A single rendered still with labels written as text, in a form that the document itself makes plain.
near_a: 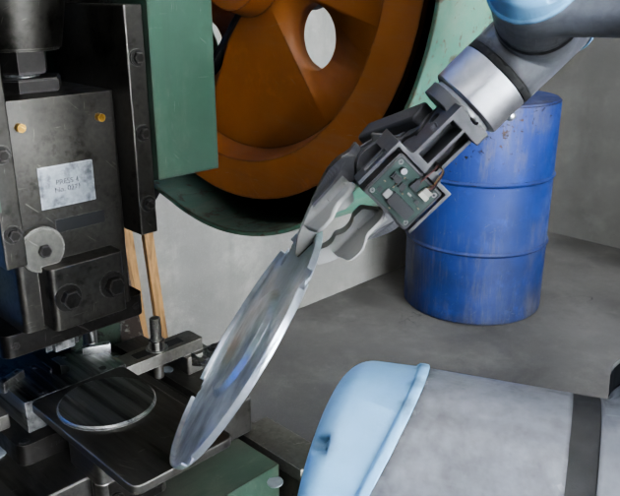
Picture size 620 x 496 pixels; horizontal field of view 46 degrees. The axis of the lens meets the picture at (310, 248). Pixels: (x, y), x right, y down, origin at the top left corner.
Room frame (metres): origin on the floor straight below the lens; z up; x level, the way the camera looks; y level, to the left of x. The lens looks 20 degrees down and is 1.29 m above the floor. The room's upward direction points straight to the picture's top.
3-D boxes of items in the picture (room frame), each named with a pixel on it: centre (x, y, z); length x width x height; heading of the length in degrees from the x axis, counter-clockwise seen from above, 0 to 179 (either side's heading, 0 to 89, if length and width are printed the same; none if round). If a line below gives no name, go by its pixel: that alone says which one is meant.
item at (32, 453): (0.92, 0.36, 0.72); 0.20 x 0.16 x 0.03; 135
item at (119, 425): (0.80, 0.23, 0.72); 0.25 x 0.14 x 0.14; 45
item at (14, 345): (0.92, 0.36, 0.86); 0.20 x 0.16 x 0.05; 135
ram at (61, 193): (0.89, 0.32, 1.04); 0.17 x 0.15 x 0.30; 45
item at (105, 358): (0.92, 0.35, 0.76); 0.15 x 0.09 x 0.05; 135
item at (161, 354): (1.04, 0.23, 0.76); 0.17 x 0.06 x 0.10; 135
